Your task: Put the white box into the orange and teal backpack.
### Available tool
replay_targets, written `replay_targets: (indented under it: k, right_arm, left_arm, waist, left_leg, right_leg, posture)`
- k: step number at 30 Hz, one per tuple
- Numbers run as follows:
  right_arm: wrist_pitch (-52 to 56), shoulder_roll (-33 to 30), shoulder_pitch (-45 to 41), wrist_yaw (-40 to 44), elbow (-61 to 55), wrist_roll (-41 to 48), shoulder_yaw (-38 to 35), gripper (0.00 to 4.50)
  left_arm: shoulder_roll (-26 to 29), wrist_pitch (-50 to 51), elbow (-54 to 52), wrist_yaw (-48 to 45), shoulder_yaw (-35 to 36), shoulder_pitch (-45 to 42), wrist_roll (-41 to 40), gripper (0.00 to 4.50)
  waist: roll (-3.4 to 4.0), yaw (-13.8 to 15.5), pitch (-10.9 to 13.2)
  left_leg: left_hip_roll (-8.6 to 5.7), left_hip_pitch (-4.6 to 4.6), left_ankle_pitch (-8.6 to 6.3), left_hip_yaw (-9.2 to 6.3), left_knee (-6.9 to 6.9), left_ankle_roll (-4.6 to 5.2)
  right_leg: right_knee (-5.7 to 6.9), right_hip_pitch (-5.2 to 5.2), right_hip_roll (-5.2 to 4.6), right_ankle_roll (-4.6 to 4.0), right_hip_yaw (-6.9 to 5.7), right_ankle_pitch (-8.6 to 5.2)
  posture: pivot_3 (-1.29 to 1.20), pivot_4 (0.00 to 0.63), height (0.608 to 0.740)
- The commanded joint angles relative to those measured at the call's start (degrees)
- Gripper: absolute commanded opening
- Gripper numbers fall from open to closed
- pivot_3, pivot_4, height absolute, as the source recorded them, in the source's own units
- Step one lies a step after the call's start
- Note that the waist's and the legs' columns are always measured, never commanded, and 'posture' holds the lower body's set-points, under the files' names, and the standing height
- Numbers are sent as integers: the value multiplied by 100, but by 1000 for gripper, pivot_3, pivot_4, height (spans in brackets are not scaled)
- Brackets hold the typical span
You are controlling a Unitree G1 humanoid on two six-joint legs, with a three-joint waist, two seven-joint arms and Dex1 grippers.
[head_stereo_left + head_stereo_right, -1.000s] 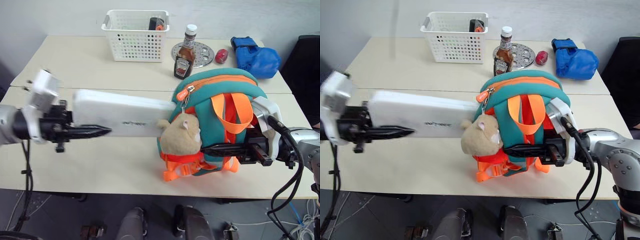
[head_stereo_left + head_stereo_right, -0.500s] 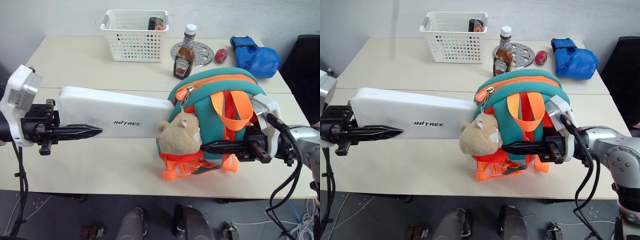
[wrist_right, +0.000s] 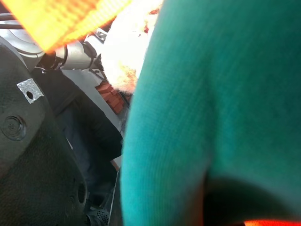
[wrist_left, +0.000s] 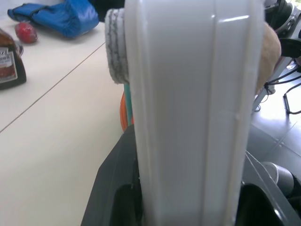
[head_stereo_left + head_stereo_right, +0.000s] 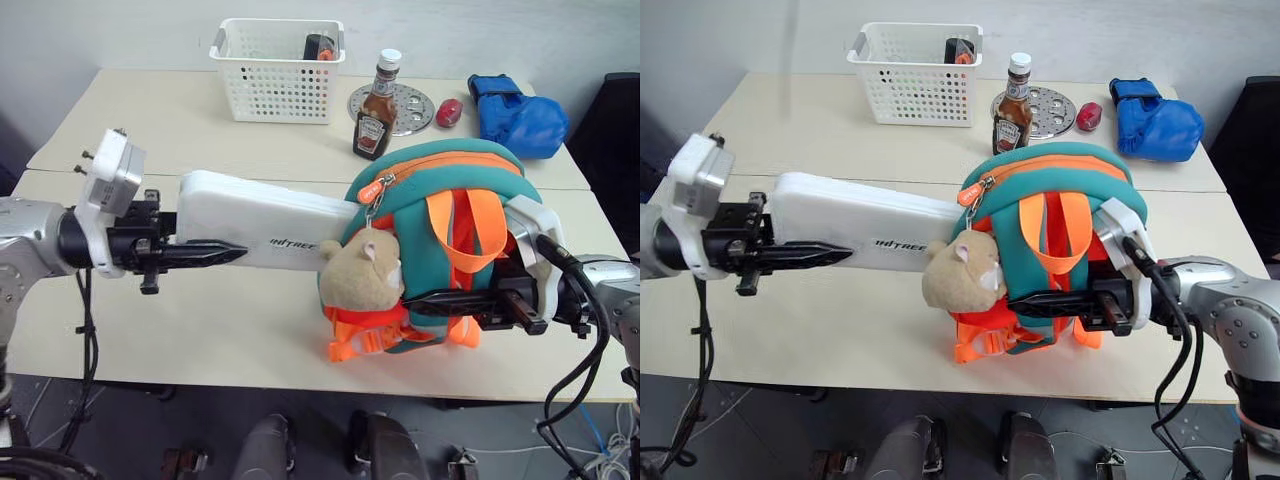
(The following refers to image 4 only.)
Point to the white plastic box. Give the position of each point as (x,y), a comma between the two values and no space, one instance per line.
(190,113)

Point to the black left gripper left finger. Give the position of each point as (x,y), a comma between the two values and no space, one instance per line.
(113,179)

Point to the red wrapped snack packet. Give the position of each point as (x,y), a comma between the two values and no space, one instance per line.
(26,33)

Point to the grey metal stand leg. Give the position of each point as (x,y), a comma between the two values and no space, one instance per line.
(272,82)

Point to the grey rolled cloth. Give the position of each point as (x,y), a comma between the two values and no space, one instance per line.
(116,47)

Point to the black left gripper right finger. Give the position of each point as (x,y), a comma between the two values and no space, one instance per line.
(261,202)

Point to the black and silver device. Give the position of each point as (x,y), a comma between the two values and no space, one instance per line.
(283,16)

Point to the blue fabric bag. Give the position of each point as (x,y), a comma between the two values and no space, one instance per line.
(63,17)

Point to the orange and teal backpack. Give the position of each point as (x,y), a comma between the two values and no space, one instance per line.
(125,110)

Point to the brown sauce bottle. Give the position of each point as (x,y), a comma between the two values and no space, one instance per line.
(9,66)

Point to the tan round plush object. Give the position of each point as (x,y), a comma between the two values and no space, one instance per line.
(268,54)

